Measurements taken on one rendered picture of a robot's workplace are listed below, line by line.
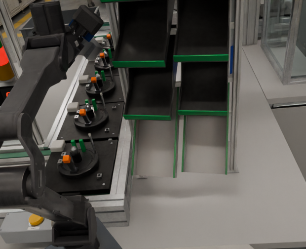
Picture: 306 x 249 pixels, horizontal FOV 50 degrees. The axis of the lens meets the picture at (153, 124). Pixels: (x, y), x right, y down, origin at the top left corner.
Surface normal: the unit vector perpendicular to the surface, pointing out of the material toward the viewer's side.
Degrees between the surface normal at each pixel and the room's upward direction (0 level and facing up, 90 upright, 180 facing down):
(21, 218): 0
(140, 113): 25
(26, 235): 90
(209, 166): 45
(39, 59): 12
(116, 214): 90
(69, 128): 0
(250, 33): 90
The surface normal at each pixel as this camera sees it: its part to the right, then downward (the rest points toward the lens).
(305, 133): -0.02, 0.60
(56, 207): 0.99, -0.08
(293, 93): -0.11, -0.80
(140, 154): -0.22, -0.14
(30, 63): -0.11, -0.65
